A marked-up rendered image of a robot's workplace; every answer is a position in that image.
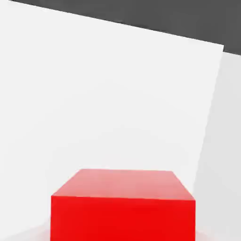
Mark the small red cube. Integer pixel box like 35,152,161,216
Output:
50,169,196,241

